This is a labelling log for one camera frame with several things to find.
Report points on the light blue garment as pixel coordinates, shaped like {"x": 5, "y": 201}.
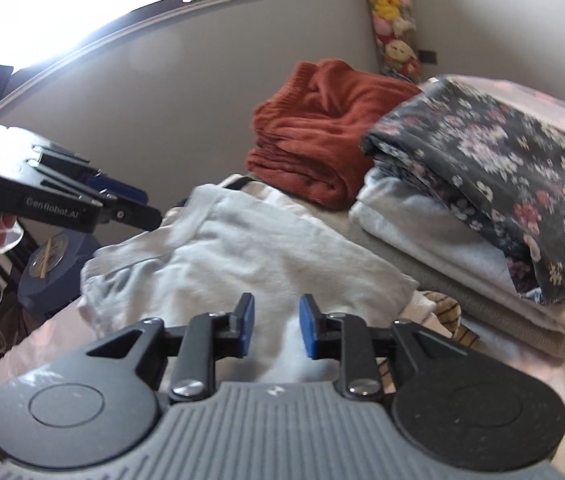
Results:
{"x": 262, "y": 260}

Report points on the clear tube of plush toys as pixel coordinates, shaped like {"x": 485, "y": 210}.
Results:
{"x": 392, "y": 10}

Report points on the grey beige folded garment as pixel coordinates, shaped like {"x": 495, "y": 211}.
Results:
{"x": 512, "y": 322}

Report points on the dark wall socket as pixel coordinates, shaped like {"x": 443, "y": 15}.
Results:
{"x": 428, "y": 57}

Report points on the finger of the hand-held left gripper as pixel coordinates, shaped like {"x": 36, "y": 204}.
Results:
{"x": 137, "y": 216}
{"x": 117, "y": 187}

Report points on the blue round object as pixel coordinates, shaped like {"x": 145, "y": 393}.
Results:
{"x": 62, "y": 290}

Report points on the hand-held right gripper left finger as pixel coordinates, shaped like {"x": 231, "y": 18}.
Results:
{"x": 246, "y": 327}

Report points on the grey folded garments stack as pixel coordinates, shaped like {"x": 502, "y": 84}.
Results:
{"x": 412, "y": 220}

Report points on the dark floral folded garment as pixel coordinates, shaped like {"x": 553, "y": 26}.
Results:
{"x": 487, "y": 160}

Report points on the rust orange garment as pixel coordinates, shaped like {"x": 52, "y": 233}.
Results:
{"x": 322, "y": 125}

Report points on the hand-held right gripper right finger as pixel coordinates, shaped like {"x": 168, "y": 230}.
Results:
{"x": 309, "y": 330}

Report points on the cream white garment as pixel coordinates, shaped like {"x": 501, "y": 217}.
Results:
{"x": 260, "y": 196}

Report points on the beige striped garment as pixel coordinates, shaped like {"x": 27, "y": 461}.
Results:
{"x": 454, "y": 317}

